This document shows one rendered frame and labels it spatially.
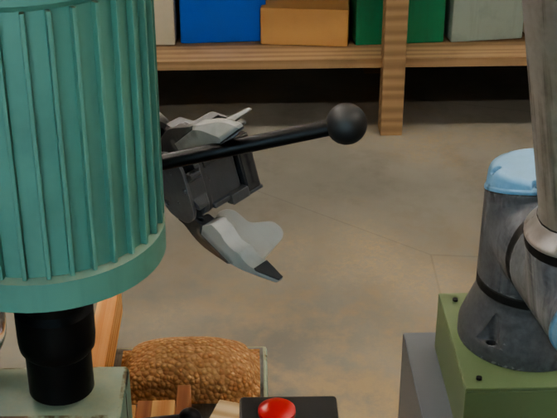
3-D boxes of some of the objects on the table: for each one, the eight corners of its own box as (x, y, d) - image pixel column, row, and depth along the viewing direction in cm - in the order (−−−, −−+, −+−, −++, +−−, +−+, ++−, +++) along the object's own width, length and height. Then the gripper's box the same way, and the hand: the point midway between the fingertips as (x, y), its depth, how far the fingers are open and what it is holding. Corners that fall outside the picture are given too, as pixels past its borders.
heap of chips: (260, 403, 116) (259, 371, 115) (114, 405, 116) (112, 373, 114) (259, 349, 124) (259, 318, 122) (123, 351, 124) (121, 320, 122)
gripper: (156, 40, 116) (291, 70, 101) (206, 216, 125) (337, 267, 111) (83, 76, 112) (214, 113, 97) (141, 256, 121) (268, 314, 106)
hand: (256, 211), depth 102 cm, fingers open, 14 cm apart
